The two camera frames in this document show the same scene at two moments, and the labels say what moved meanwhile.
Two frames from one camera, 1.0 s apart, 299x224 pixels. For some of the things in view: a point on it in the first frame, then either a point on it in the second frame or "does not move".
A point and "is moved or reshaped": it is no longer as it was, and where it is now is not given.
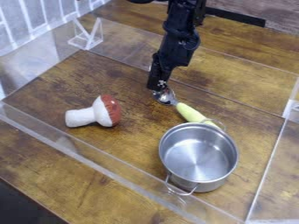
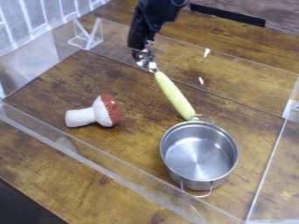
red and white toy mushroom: (106, 113) does not move
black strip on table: (236, 16) does not move
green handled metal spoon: (165, 96) is moved or reshaped
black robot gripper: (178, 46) to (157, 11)
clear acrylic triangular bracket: (86, 39) does not move
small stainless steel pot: (200, 156) does not move
